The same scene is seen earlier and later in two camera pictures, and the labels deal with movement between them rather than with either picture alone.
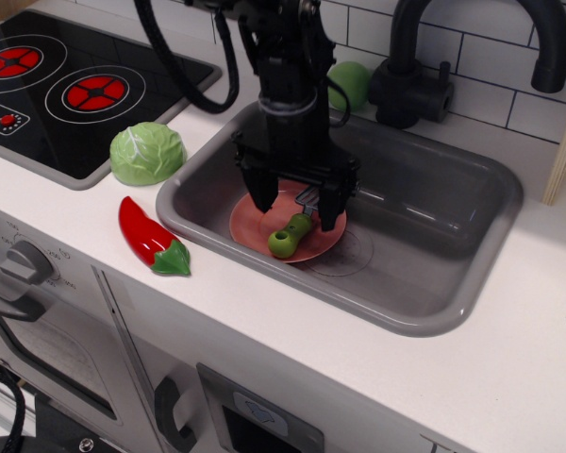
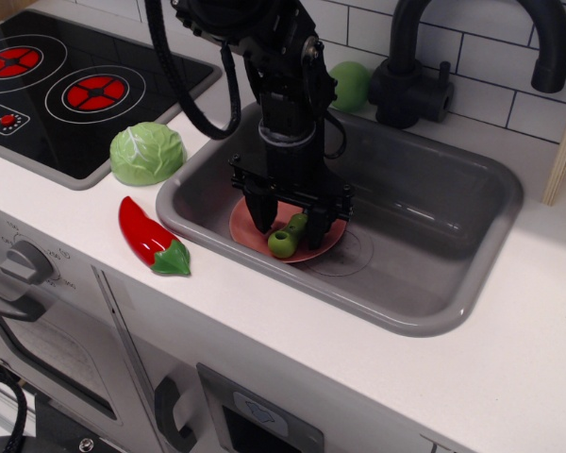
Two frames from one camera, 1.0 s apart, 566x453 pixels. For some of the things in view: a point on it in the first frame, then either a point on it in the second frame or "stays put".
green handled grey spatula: (284, 243) stays put
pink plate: (254, 227) stays put
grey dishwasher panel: (246, 422) stays put
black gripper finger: (263, 188) to (263, 208)
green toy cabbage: (144, 154) stays put
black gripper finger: (331, 203) to (318, 225)
